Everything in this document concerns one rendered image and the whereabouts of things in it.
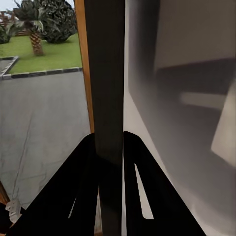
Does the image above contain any poster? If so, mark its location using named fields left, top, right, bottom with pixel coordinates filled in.
left=84, top=0, right=125, bottom=236

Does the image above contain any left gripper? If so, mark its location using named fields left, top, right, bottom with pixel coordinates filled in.
left=0, top=202, right=25, bottom=234

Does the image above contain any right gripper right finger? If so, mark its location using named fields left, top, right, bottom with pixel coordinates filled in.
left=123, top=131, right=206, bottom=236

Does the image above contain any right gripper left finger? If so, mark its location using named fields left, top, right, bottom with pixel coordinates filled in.
left=6, top=133, right=99, bottom=236

